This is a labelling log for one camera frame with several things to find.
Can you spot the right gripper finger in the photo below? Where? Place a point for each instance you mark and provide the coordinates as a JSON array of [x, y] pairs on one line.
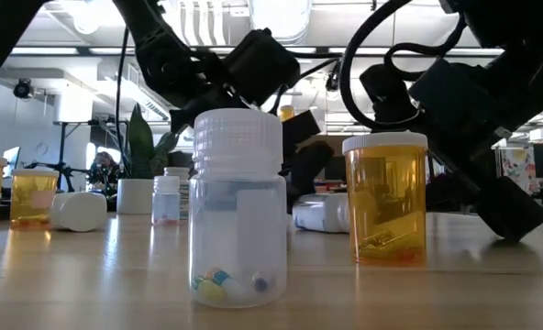
[[510, 211]]

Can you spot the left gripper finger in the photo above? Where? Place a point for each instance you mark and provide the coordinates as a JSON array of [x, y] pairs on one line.
[[301, 130], [310, 174]]

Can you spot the small amber pill bottle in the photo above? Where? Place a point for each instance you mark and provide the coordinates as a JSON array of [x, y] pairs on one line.
[[286, 113]]

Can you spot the white bottle grey-print label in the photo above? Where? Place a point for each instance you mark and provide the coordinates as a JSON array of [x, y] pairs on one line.
[[322, 213]]

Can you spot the large amber pill bottle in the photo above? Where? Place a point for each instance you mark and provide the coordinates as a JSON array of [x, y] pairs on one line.
[[386, 201]]

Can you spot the large clear ribbed-cap bottle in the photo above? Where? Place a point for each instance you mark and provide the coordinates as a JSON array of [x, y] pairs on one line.
[[237, 220]]

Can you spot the small clear pill bottle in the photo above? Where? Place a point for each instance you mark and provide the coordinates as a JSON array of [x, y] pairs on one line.
[[166, 201]]

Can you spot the plain white bottle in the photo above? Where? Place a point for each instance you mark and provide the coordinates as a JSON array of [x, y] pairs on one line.
[[81, 212]]

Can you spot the squat amber pill bottle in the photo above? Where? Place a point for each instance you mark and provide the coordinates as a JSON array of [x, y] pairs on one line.
[[33, 199]]

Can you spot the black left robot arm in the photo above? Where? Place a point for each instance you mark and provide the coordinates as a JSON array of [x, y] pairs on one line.
[[161, 59]]

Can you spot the floral poster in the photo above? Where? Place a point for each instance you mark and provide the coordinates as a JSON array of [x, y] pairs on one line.
[[521, 167]]

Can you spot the green leafy plant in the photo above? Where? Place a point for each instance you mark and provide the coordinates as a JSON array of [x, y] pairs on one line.
[[139, 142]]

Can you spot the white plant pot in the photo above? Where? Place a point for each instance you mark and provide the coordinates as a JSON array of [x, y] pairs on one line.
[[134, 197]]

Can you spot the person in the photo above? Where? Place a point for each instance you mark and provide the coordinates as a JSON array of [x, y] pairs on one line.
[[104, 167]]

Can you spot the desktop computer monitor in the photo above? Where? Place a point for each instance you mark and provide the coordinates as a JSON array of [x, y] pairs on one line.
[[12, 160]]

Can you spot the black ceiling camera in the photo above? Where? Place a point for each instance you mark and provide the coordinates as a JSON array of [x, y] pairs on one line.
[[332, 83], [23, 88]]

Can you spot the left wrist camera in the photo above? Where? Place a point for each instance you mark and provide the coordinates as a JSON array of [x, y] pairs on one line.
[[262, 64]]

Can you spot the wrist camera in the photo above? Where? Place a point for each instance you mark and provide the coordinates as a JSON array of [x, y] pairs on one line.
[[386, 91], [262, 64]]

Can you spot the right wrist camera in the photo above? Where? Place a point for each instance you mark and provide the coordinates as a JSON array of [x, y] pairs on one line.
[[386, 91]]

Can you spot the silver air duct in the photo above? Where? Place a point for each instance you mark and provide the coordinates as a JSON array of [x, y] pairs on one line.
[[278, 18]]

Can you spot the black overhead frame bar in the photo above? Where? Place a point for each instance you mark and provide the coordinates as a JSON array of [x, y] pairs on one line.
[[83, 51]]

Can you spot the black metal stand frame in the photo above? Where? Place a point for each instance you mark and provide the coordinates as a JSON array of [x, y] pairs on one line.
[[62, 142]]

